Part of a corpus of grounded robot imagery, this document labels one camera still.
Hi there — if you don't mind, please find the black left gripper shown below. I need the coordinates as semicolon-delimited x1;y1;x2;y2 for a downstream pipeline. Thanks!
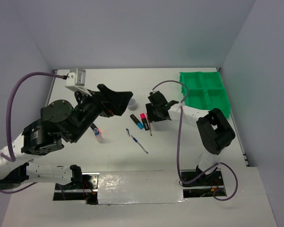
68;84;133;143

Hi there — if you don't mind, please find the red ballpoint pen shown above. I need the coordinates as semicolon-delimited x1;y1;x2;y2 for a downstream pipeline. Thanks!
146;113;152;136

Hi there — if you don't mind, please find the blue ballpoint pen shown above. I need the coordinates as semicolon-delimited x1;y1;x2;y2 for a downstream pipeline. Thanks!
131;135;148;154

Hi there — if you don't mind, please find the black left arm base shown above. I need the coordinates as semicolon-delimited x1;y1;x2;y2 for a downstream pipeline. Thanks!
53;172;99;205

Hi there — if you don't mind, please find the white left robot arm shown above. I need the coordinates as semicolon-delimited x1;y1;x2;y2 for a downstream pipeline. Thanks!
0;84;133;192

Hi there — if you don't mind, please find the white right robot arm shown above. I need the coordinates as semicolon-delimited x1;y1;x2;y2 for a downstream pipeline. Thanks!
146;91;235;185

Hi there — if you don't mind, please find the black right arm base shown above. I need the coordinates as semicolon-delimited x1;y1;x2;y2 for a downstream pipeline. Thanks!
179;169;227;198

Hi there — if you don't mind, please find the pink cap black highlighter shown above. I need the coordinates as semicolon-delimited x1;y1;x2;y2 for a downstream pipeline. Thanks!
140;113;150;131

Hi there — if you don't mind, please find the blue cap black highlighter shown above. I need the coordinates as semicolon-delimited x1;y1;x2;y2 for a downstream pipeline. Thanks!
130;114;144;129

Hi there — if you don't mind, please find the orange cap black highlighter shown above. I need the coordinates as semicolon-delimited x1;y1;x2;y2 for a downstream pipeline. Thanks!
90;123;102;134

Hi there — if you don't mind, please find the clear jar of pins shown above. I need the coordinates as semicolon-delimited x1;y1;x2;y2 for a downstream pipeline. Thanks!
127;98;137;111

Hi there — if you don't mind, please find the small clear glue bottle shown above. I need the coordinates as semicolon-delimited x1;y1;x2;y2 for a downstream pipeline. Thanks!
94;134;103;142

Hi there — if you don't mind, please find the green compartment organizer tray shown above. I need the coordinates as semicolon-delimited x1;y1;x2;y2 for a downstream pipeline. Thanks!
179;71;231;118

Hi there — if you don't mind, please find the silver tape sheet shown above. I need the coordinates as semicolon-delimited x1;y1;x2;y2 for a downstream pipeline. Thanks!
98;170;186;205

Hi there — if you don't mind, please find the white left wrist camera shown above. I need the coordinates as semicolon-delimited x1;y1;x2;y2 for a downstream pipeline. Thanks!
65;68;91;96

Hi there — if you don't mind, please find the left aluminium table rail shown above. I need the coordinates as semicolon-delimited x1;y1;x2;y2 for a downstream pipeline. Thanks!
26;69;58;173

